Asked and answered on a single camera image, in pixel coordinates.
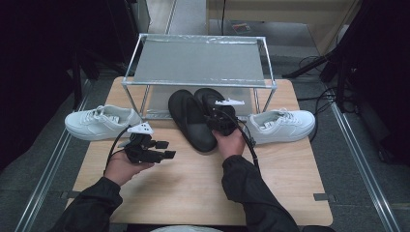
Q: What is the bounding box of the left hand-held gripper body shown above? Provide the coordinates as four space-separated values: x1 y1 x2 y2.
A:
124 121 162 164

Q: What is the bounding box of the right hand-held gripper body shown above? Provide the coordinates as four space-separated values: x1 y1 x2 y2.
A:
204 98 246 136

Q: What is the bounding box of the black slipper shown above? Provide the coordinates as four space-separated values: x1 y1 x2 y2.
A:
192 87 238 136
167 89 218 153

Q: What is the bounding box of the white sneaker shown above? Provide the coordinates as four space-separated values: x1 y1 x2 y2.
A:
64 104 144 142
242 107 316 145

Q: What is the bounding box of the metal shoe rack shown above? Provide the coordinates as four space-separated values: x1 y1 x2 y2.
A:
121 33 278 123

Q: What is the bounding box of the person's right hand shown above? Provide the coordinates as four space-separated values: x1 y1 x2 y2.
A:
212 129 247 161

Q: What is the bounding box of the person's left hand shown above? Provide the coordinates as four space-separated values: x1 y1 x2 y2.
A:
103 149 155 187

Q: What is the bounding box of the person's light clothing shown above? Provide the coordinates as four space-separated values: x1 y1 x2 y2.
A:
149 225 223 232

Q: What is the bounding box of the grey tape piece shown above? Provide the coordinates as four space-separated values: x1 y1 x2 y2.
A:
313 192 337 202
61 190 85 200

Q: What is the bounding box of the black stand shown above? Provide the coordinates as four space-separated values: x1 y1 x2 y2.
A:
283 44 352 114
71 47 130 110

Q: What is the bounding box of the red label booklet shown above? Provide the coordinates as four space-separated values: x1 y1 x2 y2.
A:
231 22 252 36

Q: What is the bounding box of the wooden cabinet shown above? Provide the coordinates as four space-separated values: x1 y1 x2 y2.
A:
206 0 362 56

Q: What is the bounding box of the dark curtain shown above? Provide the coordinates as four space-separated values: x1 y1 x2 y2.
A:
325 0 410 165
0 0 149 172

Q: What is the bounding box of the left hand-held gripper cable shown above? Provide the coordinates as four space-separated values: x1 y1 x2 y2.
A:
104 125 132 172

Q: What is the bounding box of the hand-held gripper cable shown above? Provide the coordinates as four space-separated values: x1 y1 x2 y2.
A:
104 125 132 172
221 109 261 175

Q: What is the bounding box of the right hand-held gripper cable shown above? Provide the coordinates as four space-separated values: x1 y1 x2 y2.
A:
221 109 261 175

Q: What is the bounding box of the black floor cable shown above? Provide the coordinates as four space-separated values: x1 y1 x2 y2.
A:
296 54 339 143

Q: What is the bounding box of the thin black hanging cable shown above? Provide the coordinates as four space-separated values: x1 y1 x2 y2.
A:
220 0 226 36

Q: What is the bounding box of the metal floor rail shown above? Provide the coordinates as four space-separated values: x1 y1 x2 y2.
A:
330 102 402 232
163 0 178 35
14 80 95 232

